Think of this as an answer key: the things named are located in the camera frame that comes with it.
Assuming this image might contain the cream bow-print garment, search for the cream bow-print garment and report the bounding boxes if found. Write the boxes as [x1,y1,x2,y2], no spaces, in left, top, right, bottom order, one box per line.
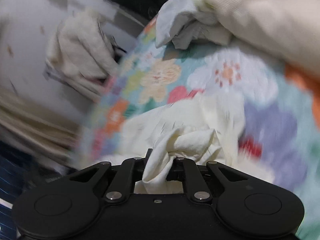
[105,94,275,194]

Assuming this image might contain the light grey garment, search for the light grey garment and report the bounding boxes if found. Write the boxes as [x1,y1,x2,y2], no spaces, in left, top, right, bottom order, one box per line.
[155,0,232,50]

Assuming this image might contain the cream waffle-knit garment green trim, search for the cream waffle-knit garment green trim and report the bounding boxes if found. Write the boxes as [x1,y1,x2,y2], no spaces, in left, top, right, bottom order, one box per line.
[196,0,319,75]

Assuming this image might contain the floral quilted bedspread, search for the floral quilted bedspread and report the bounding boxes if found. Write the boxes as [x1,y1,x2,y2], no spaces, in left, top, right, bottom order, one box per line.
[74,23,319,239]

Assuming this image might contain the beige cloth pile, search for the beige cloth pile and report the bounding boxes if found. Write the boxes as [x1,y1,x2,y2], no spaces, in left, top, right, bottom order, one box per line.
[46,9,119,101]

